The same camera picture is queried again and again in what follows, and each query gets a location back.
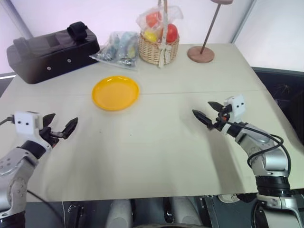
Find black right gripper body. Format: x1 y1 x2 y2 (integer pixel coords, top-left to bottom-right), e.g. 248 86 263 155
208 104 233 133

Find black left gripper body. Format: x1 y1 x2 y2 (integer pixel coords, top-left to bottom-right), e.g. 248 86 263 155
38 125 67 148

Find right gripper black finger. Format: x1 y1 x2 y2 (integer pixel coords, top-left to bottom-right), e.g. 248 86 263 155
207 101 224 113
192 109 214 130

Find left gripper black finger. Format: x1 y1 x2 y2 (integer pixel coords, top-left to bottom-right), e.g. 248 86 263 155
43 113 57 130
62 117 79 140

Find yellow plastic plate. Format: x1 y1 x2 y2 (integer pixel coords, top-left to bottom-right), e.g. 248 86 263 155
92 75 141 112

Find yellow lemon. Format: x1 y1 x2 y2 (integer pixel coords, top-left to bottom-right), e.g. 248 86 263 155
144 30 158 42

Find clear plastic fruit bag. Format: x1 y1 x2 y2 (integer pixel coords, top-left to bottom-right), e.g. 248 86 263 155
135 5 184 44

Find orange-red round fruit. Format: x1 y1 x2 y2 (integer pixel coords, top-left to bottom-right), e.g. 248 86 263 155
145 11 162 29

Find brown wooden stand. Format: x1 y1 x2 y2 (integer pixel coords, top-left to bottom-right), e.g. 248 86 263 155
187 0 235 63

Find black fabric carrying case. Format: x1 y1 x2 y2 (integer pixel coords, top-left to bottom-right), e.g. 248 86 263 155
6 21 101 85

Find black padded chair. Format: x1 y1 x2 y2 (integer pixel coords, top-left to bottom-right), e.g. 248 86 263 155
251 66 304 143

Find white sneaker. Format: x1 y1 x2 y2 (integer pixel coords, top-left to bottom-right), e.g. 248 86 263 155
218 193 239 204

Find red apple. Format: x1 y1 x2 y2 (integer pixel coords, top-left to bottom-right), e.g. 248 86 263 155
165 23 179 44

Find clear bag of small items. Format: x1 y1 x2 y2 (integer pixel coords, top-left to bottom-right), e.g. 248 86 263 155
89 30 140 71

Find silver metal table leg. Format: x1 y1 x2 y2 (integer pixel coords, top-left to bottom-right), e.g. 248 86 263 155
203 195 217 228

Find grey rounded shape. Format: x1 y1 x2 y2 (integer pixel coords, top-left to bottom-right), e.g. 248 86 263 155
106 198 132 228
169 196 203 228

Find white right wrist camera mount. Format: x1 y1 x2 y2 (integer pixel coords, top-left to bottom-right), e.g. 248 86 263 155
224 94 247 124

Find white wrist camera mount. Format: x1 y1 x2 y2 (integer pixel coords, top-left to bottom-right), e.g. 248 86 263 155
14 111 52 152
224 94 247 124

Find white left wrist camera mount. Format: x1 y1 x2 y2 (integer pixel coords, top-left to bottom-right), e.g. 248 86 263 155
14 111 52 152

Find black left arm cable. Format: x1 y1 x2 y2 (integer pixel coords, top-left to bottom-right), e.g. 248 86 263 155
0 115 16 126

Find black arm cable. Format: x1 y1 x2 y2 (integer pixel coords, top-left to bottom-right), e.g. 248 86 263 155
225 121 292 178
0 115 16 126

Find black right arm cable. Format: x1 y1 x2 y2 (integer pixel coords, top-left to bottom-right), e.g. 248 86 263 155
225 121 292 178

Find thin black cable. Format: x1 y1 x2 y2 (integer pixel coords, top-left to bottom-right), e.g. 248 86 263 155
25 190 66 228

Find black metal bracket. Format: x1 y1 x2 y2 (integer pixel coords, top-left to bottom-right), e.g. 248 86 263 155
67 204 84 221

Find wicker basket with rope handle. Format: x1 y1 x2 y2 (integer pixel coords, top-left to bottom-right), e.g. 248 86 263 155
138 0 181 69

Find white frame post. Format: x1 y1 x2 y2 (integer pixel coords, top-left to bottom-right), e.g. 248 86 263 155
0 0 34 40

